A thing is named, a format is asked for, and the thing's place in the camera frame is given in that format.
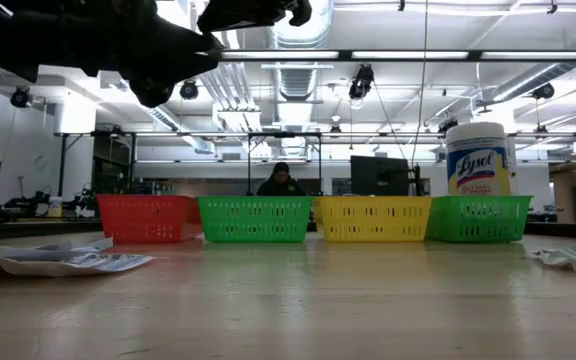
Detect black computer monitor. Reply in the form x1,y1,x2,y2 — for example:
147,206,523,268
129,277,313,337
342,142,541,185
349,154,412,198

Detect green plastic basket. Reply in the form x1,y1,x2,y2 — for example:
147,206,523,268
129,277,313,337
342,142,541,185
196,195,315,244
425,194,534,245

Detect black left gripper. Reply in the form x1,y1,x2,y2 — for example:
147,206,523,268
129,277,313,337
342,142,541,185
82,0,313,109

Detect black overhead light bar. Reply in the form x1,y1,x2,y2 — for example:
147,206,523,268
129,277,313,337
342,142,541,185
220,48,576,64

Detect thin hanging cable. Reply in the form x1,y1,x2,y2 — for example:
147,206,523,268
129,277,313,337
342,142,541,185
409,0,430,169

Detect dark background cabinet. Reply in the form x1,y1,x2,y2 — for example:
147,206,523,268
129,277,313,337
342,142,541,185
89,133,137,217

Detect person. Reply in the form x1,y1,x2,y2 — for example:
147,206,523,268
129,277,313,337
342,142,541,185
256,161,307,198

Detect yellow plastic basket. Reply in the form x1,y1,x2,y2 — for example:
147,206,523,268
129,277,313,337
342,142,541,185
311,195,434,244

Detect red plastic basket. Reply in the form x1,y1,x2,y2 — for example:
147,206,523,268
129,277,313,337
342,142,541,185
95,194,203,245

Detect silver ceiling air duct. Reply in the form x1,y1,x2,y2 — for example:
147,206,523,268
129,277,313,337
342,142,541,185
265,0,336,157

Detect black ceiling spotlight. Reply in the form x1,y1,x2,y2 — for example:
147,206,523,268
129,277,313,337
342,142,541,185
9,85,33,109
531,82,556,101
347,64,376,101
178,78,200,101

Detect green printed ointment packet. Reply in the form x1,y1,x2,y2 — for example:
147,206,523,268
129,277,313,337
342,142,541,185
526,245,576,276

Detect Lysol wipes canister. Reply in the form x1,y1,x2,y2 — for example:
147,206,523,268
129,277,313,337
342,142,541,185
445,121,513,198

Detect black background workstation frame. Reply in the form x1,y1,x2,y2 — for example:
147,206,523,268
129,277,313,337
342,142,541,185
53,128,576,199

